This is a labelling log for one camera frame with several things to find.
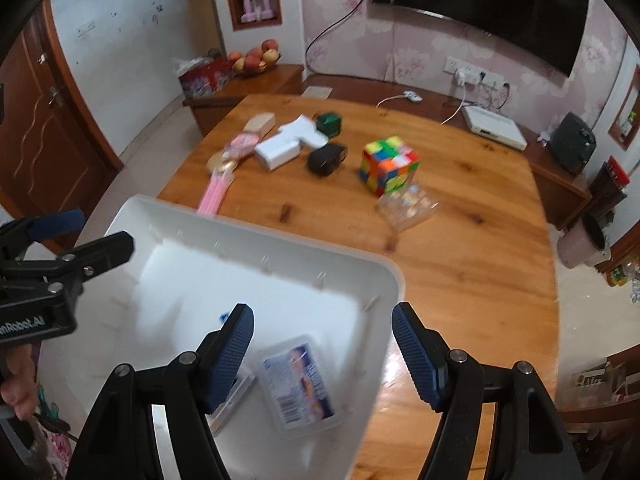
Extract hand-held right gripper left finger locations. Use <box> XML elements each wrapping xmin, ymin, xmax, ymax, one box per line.
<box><xmin>65</xmin><ymin>303</ymin><xmax>256</xmax><ymax>480</ymax></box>

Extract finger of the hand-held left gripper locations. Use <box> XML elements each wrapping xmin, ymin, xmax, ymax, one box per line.
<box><xmin>44</xmin><ymin>231</ymin><xmax>136</xmax><ymax>287</ymax></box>
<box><xmin>0</xmin><ymin>209</ymin><xmax>87</xmax><ymax>262</ymax></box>

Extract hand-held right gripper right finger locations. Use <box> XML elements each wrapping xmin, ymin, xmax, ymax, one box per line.
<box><xmin>391</xmin><ymin>302</ymin><xmax>583</xmax><ymax>480</ymax></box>

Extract clear labelled plastic box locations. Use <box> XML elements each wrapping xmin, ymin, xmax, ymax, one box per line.
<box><xmin>257</xmin><ymin>336</ymin><xmax>344</xmax><ymax>434</ymax></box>

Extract white plastic bin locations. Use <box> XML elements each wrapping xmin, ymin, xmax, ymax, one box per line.
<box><xmin>37</xmin><ymin>194</ymin><xmax>406</xmax><ymax>480</ymax></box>

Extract person's left hand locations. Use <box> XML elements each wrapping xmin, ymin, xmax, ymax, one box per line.
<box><xmin>0</xmin><ymin>347</ymin><xmax>39</xmax><ymax>420</ymax></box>

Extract clear flat plastic case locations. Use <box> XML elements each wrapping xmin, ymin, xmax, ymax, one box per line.
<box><xmin>207</xmin><ymin>364</ymin><xmax>259</xmax><ymax>438</ymax></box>

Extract brown wooden door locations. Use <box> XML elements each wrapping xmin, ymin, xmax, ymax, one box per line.
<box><xmin>0</xmin><ymin>0</ymin><xmax>124</xmax><ymax>256</ymax></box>

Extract gold round object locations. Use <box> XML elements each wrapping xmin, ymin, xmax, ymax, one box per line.
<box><xmin>207</xmin><ymin>152</ymin><xmax>236</xmax><ymax>174</ymax></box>

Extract white rectangular box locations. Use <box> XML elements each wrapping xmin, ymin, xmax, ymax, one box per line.
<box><xmin>254</xmin><ymin>137</ymin><xmax>301</xmax><ymax>174</ymax></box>
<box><xmin>277</xmin><ymin>115</ymin><xmax>327</xmax><ymax>149</ymax></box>

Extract multicoloured puzzle cube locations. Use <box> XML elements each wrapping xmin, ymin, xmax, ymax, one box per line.
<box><xmin>359</xmin><ymin>135</ymin><xmax>421</xmax><ymax>199</ymax></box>

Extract beige small box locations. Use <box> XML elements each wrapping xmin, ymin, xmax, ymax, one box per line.
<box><xmin>242</xmin><ymin>113</ymin><xmax>277</xmax><ymax>137</ymax></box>

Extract small black box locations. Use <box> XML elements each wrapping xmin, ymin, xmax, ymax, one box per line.
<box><xmin>306</xmin><ymin>142</ymin><xmax>349</xmax><ymax>177</ymax></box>

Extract bowl of fruit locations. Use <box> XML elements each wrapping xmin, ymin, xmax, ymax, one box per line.
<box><xmin>227</xmin><ymin>37</ymin><xmax>282</xmax><ymax>79</ymax></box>

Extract white set-top box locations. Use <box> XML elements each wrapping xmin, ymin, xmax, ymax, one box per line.
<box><xmin>461</xmin><ymin>104</ymin><xmax>529</xmax><ymax>152</ymax></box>

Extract small green cube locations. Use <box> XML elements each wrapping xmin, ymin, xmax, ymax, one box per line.
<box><xmin>315</xmin><ymin>111</ymin><xmax>347</xmax><ymax>139</ymax></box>

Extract black rounded appliance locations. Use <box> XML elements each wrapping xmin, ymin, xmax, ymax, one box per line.
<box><xmin>547</xmin><ymin>112</ymin><xmax>597</xmax><ymax>176</ymax></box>

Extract white charger with cable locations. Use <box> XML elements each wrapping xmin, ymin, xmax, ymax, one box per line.
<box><xmin>376</xmin><ymin>90</ymin><xmax>424</xmax><ymax>110</ymax></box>

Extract white power cable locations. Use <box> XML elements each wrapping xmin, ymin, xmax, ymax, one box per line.
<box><xmin>440</xmin><ymin>82</ymin><xmax>474</xmax><ymax>126</ymax></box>

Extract white wall power sockets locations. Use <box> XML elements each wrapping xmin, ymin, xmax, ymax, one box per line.
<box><xmin>444</xmin><ymin>56</ymin><xmax>507</xmax><ymax>89</ymax></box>

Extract black television cable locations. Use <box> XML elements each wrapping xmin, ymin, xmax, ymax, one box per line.
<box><xmin>304</xmin><ymin>0</ymin><xmax>376</xmax><ymax>77</ymax></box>

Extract framed wall picture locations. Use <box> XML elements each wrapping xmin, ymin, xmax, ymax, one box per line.
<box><xmin>607</xmin><ymin>62</ymin><xmax>640</xmax><ymax>151</ymax></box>

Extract black wall television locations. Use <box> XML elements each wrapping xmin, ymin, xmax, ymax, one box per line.
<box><xmin>372</xmin><ymin>0</ymin><xmax>591</xmax><ymax>79</ymax></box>

